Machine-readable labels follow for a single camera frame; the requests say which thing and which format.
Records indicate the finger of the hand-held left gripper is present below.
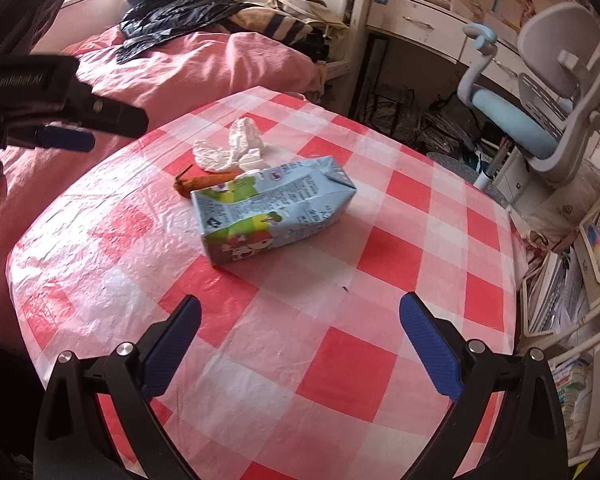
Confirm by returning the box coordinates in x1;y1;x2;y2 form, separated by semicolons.
0;124;97;152
64;84;149;139

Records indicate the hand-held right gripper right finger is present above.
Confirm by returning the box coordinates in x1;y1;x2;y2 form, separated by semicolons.
399;291;571;480

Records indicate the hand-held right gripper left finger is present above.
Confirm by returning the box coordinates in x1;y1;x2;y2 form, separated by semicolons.
32;295;203;480

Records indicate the orange food scrap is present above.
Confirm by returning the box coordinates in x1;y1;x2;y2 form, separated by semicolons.
174;164;243;199

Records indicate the white tissue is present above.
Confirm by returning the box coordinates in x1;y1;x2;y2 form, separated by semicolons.
193;139;241;172
227;117;272;171

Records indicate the light blue milk carton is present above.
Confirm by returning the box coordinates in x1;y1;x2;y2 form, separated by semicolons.
190;156;357;267

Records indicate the red white checkered tablecloth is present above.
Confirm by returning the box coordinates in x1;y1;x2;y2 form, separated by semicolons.
7;86;528;480

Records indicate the dark navy jacket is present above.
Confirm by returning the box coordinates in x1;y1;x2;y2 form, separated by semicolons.
116;0;261;65

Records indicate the stack of white booklets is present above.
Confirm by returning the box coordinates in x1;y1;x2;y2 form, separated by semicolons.
522;250;591;336

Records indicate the row of colourful books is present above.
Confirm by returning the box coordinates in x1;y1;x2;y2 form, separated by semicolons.
552;355;600;411

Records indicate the striped beige cloth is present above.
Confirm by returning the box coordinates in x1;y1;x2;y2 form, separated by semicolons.
225;5;316;46

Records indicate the low white book cart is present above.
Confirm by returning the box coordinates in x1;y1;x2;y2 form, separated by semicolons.
517;195;600;346

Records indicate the white printed plastic bag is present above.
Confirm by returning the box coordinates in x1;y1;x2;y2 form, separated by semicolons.
525;160;600;241

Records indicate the cream cloth pile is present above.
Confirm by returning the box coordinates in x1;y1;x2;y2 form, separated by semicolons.
266;0;353;28

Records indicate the dark shiny bag pile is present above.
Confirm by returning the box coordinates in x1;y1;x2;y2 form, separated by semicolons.
370;92;486;161

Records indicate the white desk with drawers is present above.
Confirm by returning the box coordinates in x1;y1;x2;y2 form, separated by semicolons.
347;0;581;126

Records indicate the grey blue desk chair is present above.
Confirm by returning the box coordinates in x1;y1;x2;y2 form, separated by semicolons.
426;1;600;208

